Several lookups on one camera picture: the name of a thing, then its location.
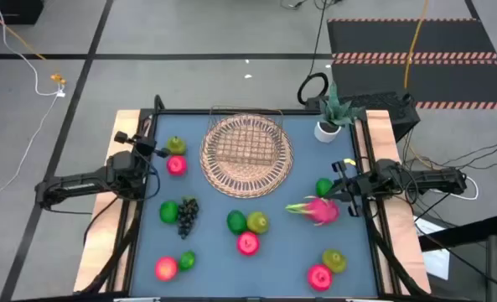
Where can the green lime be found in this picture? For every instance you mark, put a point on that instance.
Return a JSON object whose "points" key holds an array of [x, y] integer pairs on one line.
{"points": [[322, 186], [169, 212], [236, 222], [187, 261]]}

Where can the black box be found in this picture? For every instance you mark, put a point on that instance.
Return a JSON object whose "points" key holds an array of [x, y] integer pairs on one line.
{"points": [[9, 11]]}

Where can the red apple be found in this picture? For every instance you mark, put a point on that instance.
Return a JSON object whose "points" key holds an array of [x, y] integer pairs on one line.
{"points": [[319, 277], [177, 165], [166, 269], [248, 243]]}

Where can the dark purple grape bunch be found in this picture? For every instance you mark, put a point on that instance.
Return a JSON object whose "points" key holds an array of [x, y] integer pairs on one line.
{"points": [[187, 218]]}

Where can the black metal table frame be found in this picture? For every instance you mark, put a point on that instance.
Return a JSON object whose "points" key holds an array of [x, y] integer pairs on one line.
{"points": [[181, 112]]}

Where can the white plant pot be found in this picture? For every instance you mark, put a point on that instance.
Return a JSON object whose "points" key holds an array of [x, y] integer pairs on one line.
{"points": [[327, 135]]}

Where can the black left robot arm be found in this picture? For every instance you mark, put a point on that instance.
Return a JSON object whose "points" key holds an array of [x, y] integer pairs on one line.
{"points": [[80, 183]]}

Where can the round wicker basket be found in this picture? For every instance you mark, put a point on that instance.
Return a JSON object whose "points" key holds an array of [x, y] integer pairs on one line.
{"points": [[248, 180]]}

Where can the black striped floor mat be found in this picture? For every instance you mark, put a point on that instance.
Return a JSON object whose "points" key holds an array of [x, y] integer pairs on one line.
{"points": [[399, 38], [462, 81]]}

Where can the yellow-green pear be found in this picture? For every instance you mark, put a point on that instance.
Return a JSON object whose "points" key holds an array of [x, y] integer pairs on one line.
{"points": [[258, 222], [176, 146], [334, 261]]}

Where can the black perforated case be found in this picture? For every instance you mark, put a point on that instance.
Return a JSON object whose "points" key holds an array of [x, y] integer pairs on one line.
{"points": [[390, 109]]}

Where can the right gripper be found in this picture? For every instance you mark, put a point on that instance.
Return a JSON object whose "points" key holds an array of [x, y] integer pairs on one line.
{"points": [[357, 187]]}

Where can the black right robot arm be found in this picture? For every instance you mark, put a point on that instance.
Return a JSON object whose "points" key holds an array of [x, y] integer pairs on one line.
{"points": [[432, 178]]}

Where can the pink dragon fruit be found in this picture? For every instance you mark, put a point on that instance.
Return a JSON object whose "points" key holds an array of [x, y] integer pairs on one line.
{"points": [[321, 211]]}

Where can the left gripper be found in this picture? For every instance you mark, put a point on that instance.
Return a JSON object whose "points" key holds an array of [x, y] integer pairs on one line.
{"points": [[145, 147]]}

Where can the wooden side board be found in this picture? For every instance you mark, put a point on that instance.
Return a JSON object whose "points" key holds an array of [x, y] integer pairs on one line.
{"points": [[382, 134], [99, 251]]}

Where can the white paper sheet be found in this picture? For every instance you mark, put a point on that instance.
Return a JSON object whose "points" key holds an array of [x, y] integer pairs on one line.
{"points": [[436, 262]]}

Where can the yellow-green tag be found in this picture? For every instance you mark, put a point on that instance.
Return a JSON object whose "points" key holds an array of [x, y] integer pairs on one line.
{"points": [[349, 161]]}

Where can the green succulent plant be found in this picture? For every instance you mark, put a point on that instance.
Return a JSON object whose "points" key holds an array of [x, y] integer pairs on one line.
{"points": [[336, 111]]}

